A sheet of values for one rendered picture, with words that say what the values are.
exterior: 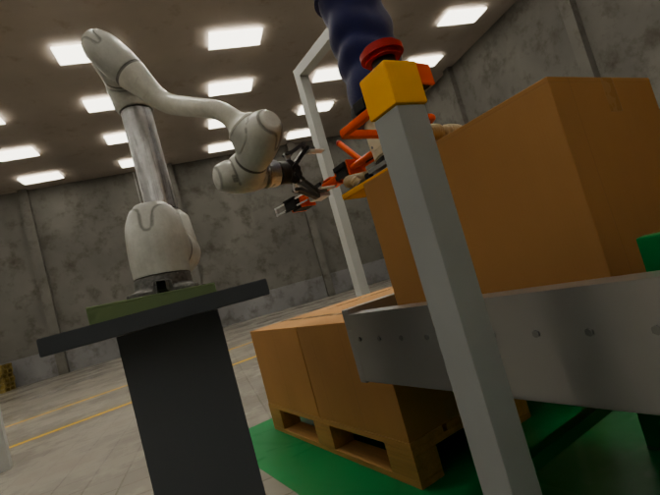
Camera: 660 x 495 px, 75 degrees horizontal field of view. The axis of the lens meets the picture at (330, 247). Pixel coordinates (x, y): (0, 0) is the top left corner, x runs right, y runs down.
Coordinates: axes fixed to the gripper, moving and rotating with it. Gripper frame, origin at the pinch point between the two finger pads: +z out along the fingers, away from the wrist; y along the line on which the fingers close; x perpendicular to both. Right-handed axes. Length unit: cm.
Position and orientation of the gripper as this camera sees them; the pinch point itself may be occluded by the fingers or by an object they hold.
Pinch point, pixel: (325, 169)
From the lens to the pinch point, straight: 155.3
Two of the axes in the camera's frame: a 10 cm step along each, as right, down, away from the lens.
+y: 2.7, 9.6, -0.7
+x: 5.7, -2.2, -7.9
